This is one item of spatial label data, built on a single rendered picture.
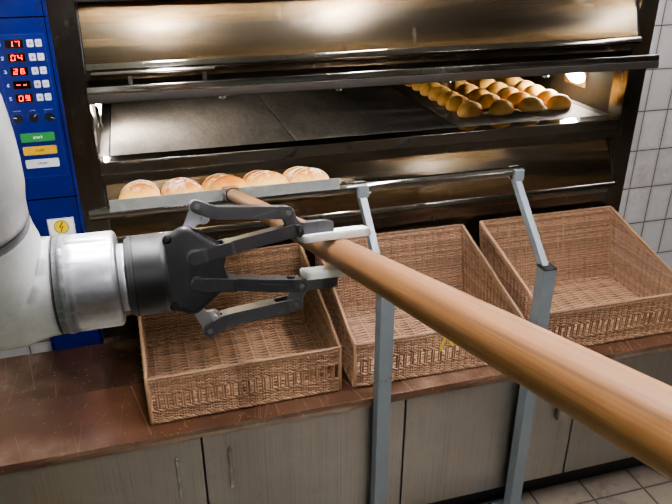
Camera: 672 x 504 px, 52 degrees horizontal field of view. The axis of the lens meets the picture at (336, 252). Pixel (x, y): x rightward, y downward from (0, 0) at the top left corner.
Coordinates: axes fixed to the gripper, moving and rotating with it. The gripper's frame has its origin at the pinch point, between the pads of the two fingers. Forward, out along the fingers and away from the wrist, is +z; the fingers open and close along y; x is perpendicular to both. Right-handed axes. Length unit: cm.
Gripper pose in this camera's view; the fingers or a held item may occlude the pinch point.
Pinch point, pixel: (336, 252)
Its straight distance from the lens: 69.1
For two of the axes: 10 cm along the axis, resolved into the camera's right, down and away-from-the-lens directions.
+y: 0.7, 9.8, 1.7
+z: 9.6, -1.1, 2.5
